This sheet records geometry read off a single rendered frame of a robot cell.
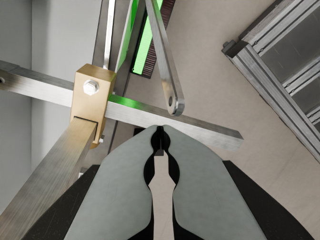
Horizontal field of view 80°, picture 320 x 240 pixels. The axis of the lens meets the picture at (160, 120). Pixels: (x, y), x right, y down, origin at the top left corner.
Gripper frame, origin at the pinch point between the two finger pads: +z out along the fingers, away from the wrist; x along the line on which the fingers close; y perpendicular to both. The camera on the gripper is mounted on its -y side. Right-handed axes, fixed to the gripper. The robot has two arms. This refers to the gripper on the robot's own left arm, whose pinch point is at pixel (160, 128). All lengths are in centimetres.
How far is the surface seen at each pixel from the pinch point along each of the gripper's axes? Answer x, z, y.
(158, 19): 0.2, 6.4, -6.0
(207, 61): 28, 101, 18
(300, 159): 106, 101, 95
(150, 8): -0.5, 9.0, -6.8
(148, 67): -2.0, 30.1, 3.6
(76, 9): -17.3, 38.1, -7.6
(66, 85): -14.1, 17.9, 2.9
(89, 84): -9.4, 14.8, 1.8
